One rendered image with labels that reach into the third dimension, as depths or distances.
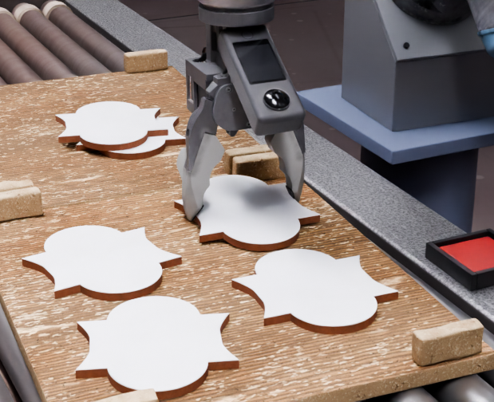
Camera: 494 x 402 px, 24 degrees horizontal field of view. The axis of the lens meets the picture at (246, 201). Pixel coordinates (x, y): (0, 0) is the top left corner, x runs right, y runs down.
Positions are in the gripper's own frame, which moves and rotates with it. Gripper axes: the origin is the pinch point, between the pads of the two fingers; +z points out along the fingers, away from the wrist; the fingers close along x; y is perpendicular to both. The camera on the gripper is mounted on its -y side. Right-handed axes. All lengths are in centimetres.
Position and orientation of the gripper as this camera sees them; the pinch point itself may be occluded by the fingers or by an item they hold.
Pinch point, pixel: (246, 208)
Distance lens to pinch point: 114.8
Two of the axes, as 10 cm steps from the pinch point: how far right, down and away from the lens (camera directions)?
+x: -9.3, 1.5, -3.4
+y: -3.7, -3.6, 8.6
